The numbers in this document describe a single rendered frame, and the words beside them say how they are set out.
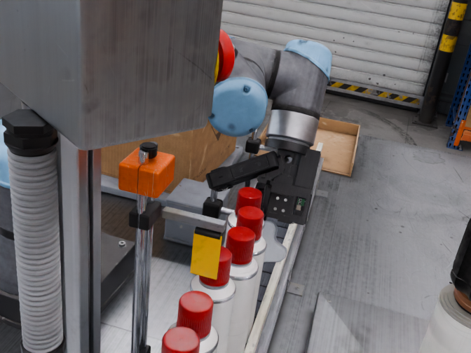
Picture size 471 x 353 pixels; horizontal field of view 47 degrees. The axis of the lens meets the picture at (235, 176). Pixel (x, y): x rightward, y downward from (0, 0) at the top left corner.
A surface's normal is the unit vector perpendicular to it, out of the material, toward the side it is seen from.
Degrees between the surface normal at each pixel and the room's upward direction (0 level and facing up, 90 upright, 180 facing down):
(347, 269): 0
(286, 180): 60
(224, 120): 92
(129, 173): 90
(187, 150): 90
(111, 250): 3
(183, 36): 90
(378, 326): 0
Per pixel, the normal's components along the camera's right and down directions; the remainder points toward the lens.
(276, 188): -0.17, -0.08
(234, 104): -0.03, 0.50
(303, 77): 0.11, -0.01
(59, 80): -0.77, 0.21
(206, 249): -0.26, 0.41
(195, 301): 0.16, -0.89
